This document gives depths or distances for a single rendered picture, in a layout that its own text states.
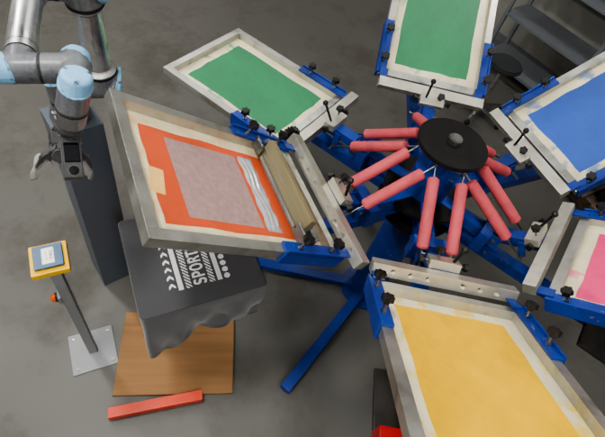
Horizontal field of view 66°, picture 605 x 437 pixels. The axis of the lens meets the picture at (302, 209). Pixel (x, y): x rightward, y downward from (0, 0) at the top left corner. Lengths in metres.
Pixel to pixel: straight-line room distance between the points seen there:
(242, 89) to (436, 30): 1.12
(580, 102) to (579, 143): 0.25
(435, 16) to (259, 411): 2.33
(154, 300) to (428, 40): 1.96
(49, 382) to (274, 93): 1.88
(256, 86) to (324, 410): 1.78
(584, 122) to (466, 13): 0.86
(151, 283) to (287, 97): 1.27
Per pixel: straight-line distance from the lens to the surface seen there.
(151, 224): 1.26
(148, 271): 1.88
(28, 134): 3.81
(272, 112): 2.48
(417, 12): 2.86
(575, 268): 2.23
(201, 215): 1.44
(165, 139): 1.62
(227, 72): 2.69
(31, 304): 3.01
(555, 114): 2.79
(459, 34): 2.89
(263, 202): 1.68
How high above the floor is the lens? 2.58
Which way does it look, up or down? 52 degrees down
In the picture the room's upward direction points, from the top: 17 degrees clockwise
